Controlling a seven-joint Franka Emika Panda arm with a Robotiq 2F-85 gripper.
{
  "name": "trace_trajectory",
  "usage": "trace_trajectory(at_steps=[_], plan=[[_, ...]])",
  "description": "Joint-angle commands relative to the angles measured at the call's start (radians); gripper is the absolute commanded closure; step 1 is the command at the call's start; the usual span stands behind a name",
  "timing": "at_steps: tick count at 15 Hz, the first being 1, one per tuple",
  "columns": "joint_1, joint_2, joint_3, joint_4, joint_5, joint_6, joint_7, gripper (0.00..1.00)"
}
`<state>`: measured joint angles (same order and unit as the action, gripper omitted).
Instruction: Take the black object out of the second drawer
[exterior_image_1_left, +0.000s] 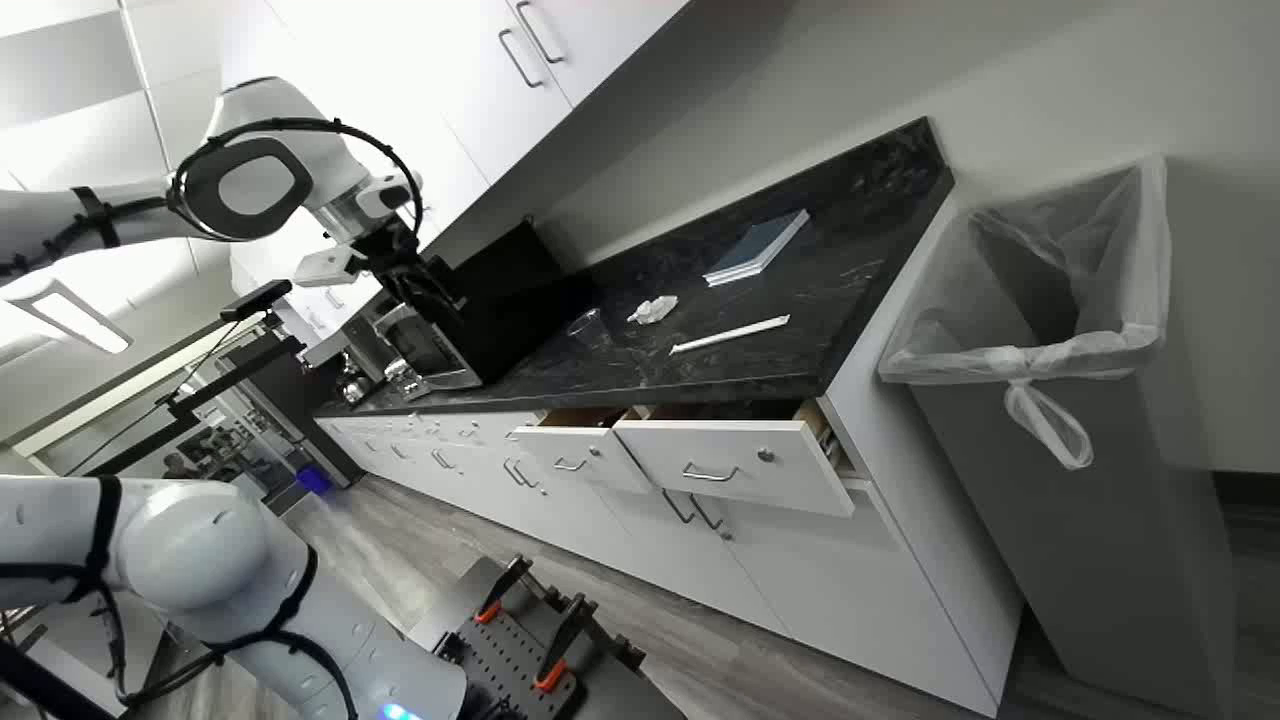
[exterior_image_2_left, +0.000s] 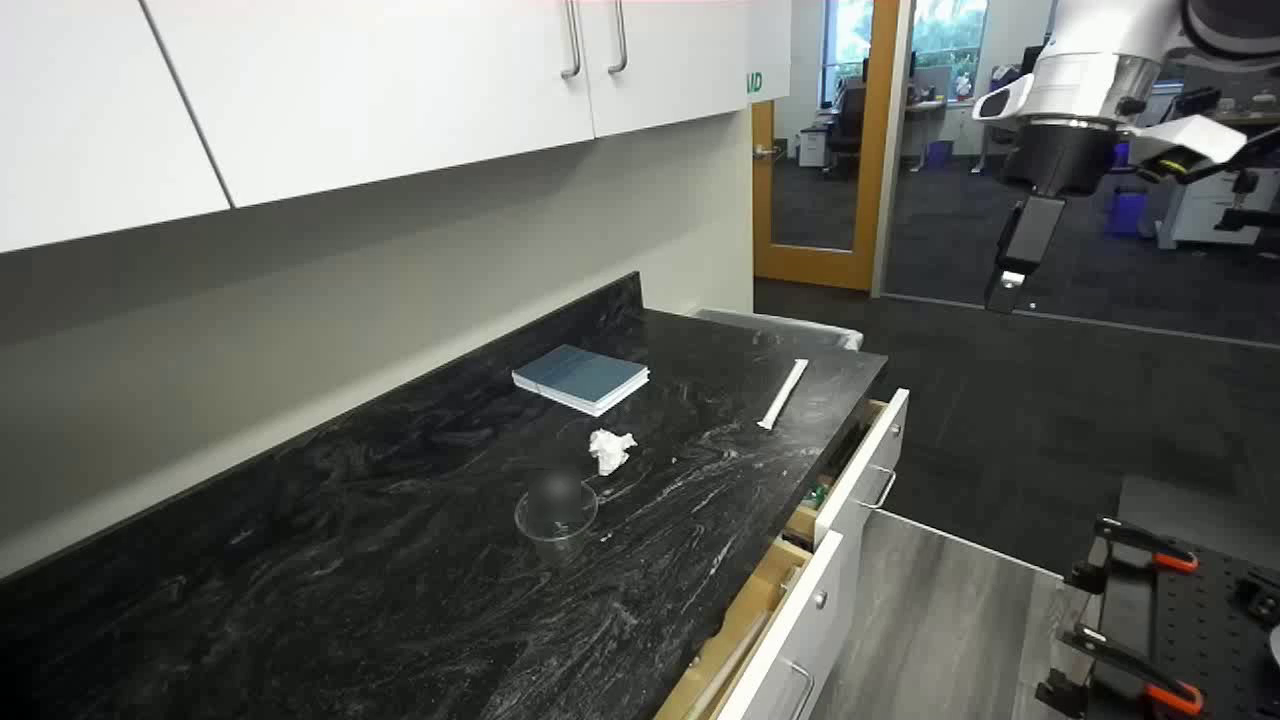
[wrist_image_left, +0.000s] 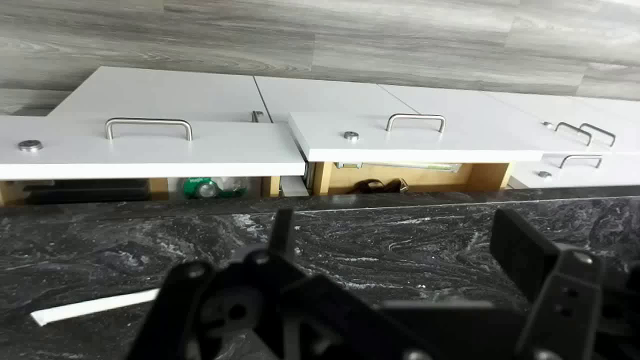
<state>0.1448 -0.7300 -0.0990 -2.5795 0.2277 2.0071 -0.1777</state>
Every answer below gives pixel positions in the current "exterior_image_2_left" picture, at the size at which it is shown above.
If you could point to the black orange clamp lower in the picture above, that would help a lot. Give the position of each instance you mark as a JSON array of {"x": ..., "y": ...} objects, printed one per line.
[{"x": 1155, "y": 690}]

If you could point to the black orange clamp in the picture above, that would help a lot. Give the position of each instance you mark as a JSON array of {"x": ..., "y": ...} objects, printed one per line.
[
  {"x": 1129, "y": 548},
  {"x": 1155, "y": 690}
]

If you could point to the silver cabinet handle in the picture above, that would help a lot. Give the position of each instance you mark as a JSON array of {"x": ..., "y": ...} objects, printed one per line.
[
  {"x": 618, "y": 14},
  {"x": 575, "y": 49}
]

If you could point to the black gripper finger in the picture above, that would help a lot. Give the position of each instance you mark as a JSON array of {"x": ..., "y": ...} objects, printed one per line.
[{"x": 1021, "y": 250}]

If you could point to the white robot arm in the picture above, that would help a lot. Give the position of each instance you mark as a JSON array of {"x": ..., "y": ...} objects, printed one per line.
[{"x": 1085, "y": 97}]

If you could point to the blue book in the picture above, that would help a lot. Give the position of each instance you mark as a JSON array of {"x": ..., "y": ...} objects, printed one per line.
[{"x": 580, "y": 382}]

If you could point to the white stick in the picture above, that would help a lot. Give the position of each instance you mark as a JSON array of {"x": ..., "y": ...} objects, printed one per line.
[{"x": 782, "y": 399}]

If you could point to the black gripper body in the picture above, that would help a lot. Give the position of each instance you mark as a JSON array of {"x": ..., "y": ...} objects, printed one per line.
[{"x": 1063, "y": 159}]

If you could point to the wooden door frame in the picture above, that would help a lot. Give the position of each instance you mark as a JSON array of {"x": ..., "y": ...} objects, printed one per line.
[{"x": 857, "y": 264}]

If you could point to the white upper cabinet middle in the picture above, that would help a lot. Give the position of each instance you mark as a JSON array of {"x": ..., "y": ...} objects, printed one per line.
[{"x": 306, "y": 97}]

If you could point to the crumpled white paper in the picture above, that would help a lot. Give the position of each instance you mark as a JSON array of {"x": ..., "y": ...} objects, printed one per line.
[{"x": 611, "y": 450}]

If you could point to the black orange clamp upper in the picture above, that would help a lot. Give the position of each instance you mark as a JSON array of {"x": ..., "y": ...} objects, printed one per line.
[{"x": 1129, "y": 548}]

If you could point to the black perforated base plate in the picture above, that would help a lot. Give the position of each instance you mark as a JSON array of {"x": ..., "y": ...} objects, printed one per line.
[{"x": 1213, "y": 635}]

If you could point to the white drawer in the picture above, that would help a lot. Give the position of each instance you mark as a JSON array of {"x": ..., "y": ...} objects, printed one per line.
[
  {"x": 861, "y": 482},
  {"x": 778, "y": 636}
]

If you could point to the silver cabinet handle left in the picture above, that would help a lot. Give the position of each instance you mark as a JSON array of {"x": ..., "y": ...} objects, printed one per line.
[{"x": 575, "y": 49}]

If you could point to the clear glass bowl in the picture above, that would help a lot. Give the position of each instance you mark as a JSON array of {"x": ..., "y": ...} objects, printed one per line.
[{"x": 556, "y": 509}]

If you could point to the white cabinet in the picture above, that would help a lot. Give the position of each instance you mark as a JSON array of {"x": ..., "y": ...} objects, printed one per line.
[
  {"x": 691, "y": 60},
  {"x": 306, "y": 97},
  {"x": 95, "y": 130}
]

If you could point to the white upper cabinet right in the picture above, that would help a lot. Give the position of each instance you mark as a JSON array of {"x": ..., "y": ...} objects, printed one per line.
[{"x": 691, "y": 60}]

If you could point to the grey trash bin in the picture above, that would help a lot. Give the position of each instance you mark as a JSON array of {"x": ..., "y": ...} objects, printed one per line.
[{"x": 792, "y": 324}]

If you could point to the white upper cabinet left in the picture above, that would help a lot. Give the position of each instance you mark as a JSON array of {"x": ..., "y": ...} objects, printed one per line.
[{"x": 95, "y": 130}]

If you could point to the silver cabinet handle right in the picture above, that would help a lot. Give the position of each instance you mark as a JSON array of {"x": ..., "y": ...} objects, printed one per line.
[{"x": 618, "y": 14}]

